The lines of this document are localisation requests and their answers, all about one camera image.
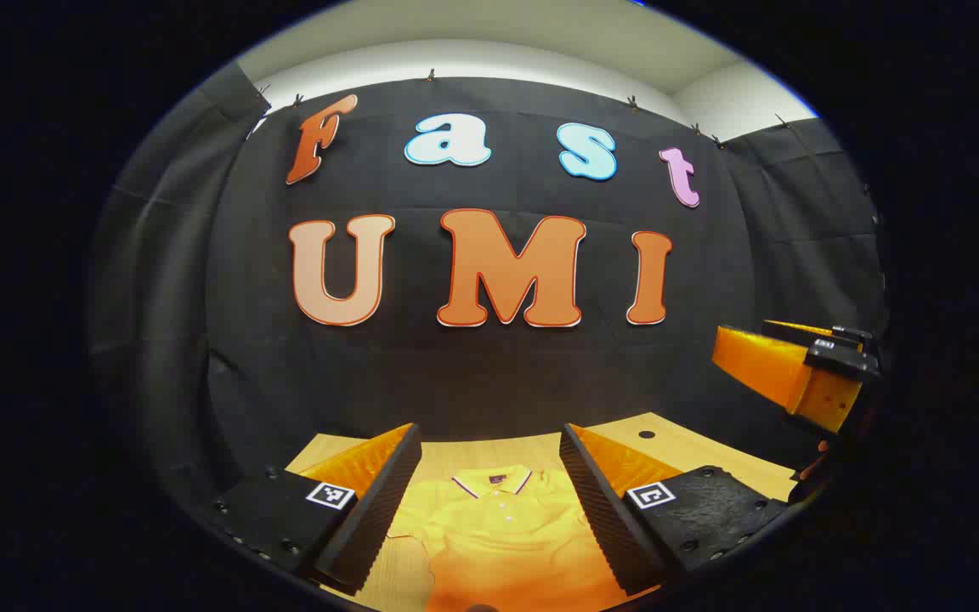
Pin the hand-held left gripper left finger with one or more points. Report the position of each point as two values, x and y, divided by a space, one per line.
379 510

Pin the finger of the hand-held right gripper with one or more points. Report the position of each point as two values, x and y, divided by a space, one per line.
761 361
804 330

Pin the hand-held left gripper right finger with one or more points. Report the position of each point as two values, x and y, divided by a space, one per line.
600 518

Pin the orange T-shirt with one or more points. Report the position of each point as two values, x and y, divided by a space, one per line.
498 544

